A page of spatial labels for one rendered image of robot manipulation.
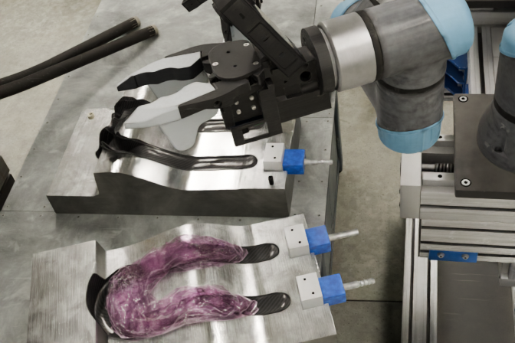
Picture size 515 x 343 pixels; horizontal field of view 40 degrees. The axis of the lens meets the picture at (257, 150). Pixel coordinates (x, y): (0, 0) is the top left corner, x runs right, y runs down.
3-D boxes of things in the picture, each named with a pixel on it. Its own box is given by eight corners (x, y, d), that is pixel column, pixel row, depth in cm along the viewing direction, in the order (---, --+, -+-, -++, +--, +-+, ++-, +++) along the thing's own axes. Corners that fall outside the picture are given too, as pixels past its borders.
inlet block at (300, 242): (355, 230, 132) (353, 211, 129) (362, 250, 129) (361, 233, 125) (287, 244, 132) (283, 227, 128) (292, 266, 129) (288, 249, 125)
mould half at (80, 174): (301, 125, 158) (295, 80, 148) (289, 217, 140) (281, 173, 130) (91, 126, 167) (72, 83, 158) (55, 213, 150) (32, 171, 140)
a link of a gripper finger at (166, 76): (129, 125, 76) (214, 114, 75) (113, 79, 72) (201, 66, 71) (134, 108, 78) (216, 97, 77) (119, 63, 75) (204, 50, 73)
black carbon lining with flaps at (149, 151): (267, 122, 150) (260, 89, 143) (257, 180, 139) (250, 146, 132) (113, 123, 156) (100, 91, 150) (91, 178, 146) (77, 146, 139)
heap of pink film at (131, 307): (245, 239, 131) (238, 213, 125) (261, 322, 118) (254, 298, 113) (107, 269, 130) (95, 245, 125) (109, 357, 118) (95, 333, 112)
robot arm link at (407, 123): (414, 89, 91) (415, 20, 83) (454, 148, 83) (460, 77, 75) (355, 107, 90) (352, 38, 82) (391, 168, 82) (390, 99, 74)
